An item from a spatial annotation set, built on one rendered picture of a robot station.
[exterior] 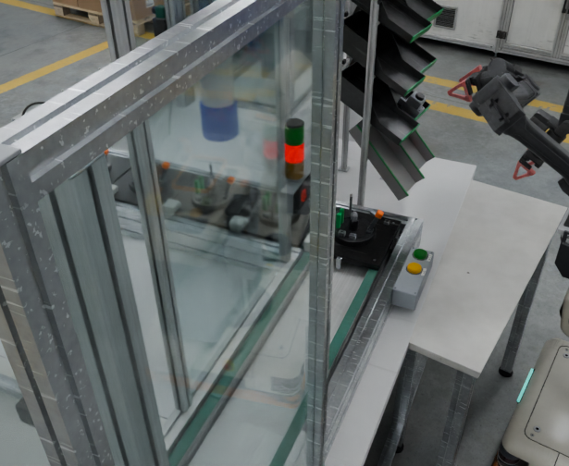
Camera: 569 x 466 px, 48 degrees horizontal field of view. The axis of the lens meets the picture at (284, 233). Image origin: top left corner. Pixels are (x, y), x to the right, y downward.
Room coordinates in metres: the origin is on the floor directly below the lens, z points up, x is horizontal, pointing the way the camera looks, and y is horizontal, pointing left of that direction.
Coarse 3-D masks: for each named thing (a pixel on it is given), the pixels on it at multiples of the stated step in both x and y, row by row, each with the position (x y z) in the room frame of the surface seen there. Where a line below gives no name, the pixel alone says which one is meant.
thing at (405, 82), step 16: (352, 16) 1.91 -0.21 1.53; (368, 16) 1.94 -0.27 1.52; (352, 32) 1.83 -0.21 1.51; (384, 32) 1.91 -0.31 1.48; (352, 48) 1.83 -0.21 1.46; (384, 48) 1.91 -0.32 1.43; (384, 64) 1.85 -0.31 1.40; (400, 64) 1.88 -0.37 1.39; (384, 80) 1.77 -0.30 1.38; (400, 80) 1.80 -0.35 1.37; (416, 80) 1.83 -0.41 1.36
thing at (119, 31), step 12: (108, 0) 0.93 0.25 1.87; (120, 0) 0.93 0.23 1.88; (108, 12) 0.93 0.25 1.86; (120, 12) 0.92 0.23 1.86; (108, 24) 0.93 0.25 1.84; (120, 24) 0.92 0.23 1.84; (108, 36) 0.93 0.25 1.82; (120, 36) 0.92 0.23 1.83; (132, 36) 0.94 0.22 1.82; (120, 48) 0.92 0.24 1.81; (132, 48) 0.94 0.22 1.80
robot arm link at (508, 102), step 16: (496, 80) 1.40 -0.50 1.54; (480, 96) 1.40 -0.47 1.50; (496, 96) 1.37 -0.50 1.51; (512, 96) 1.36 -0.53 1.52; (480, 112) 1.37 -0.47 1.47; (496, 112) 1.35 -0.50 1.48; (512, 112) 1.32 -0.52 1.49; (496, 128) 1.32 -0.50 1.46; (512, 128) 1.32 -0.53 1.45; (528, 128) 1.33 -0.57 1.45; (528, 144) 1.34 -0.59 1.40; (544, 144) 1.34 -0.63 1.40; (544, 160) 1.35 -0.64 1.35; (560, 160) 1.35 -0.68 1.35
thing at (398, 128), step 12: (348, 72) 1.93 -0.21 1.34; (360, 72) 1.95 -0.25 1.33; (348, 84) 1.83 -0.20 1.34; (360, 84) 1.95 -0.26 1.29; (384, 84) 1.90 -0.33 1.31; (348, 96) 1.83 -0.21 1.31; (360, 96) 1.81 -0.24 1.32; (372, 96) 1.92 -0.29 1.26; (384, 96) 1.90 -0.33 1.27; (360, 108) 1.81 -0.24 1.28; (372, 108) 1.78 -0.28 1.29; (384, 108) 1.88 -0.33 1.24; (396, 108) 1.87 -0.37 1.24; (372, 120) 1.78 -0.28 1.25; (384, 120) 1.82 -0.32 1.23; (396, 120) 1.84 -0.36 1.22; (408, 120) 1.85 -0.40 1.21; (384, 132) 1.76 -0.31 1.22; (396, 132) 1.78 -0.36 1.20; (408, 132) 1.80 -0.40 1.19
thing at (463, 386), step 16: (544, 256) 1.81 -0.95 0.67; (528, 288) 1.83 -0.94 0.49; (528, 304) 1.82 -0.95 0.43; (512, 336) 1.83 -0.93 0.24; (512, 352) 1.82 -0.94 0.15; (512, 368) 1.82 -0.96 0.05; (464, 384) 1.14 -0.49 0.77; (464, 400) 1.13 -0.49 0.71; (448, 416) 1.15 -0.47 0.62; (464, 416) 1.15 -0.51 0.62; (448, 432) 1.15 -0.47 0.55; (448, 448) 1.15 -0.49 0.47; (448, 464) 1.14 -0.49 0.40
